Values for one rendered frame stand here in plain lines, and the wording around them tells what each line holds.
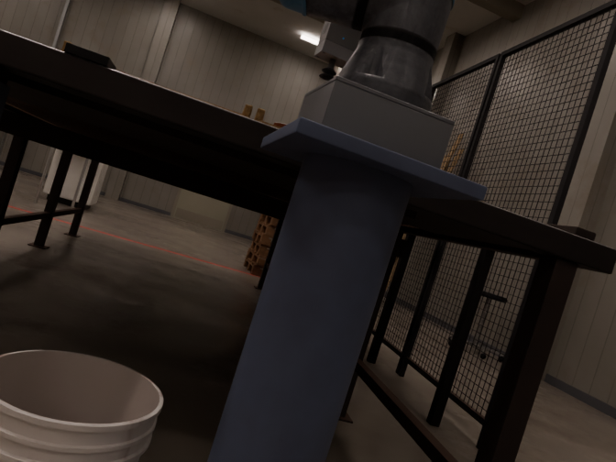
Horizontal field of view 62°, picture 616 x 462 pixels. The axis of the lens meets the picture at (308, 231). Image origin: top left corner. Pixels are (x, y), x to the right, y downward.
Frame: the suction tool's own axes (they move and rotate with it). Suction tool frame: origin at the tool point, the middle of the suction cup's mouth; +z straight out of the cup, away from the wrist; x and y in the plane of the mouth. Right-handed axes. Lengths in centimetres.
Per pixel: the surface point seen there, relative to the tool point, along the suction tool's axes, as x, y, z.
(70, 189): -662, 125, 89
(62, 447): 45, 34, 78
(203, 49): -1132, -3, -285
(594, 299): -242, -379, 21
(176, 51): -1135, 52, -256
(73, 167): -663, 129, 58
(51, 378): 17, 39, 80
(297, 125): 63, 19, 25
